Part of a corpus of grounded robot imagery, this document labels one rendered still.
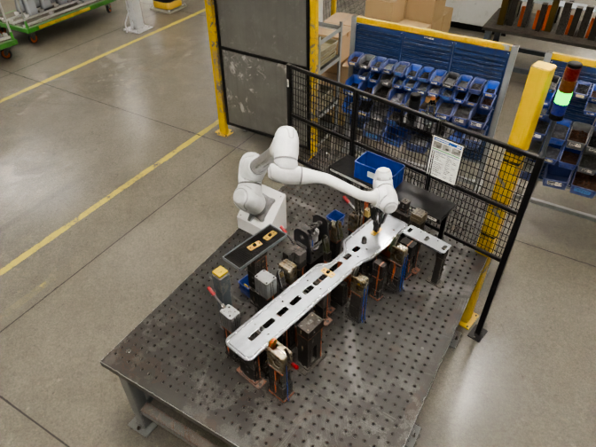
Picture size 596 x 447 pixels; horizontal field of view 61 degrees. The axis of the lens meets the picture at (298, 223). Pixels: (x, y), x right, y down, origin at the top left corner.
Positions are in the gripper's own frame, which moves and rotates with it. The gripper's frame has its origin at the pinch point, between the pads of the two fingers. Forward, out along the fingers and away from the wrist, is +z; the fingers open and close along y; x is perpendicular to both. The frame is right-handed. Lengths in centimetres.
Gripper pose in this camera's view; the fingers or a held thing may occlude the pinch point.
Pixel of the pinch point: (376, 225)
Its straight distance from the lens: 312.4
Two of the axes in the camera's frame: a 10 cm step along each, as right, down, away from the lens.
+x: 6.7, -4.8, 5.7
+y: 7.4, 4.3, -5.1
